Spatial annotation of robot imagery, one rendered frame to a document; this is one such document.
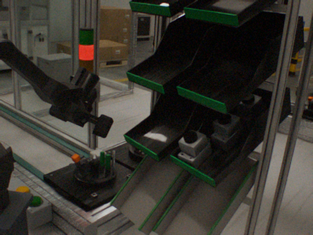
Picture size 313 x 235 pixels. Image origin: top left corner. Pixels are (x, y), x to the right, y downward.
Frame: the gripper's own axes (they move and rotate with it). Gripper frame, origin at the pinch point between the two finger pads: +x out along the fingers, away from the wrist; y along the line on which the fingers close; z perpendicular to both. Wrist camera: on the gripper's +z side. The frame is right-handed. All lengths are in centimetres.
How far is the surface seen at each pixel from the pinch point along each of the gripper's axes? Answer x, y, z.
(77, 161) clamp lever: 1.8, -2.9, -11.9
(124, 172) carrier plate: 16.2, -15.0, -8.2
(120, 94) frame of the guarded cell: 116, 26, 43
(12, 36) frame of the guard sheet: 35, 62, 28
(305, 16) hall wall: 871, -198, 721
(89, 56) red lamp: 6.4, 11.2, 22.3
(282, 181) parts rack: -6, -59, 5
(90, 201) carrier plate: 0.9, -11.8, -20.8
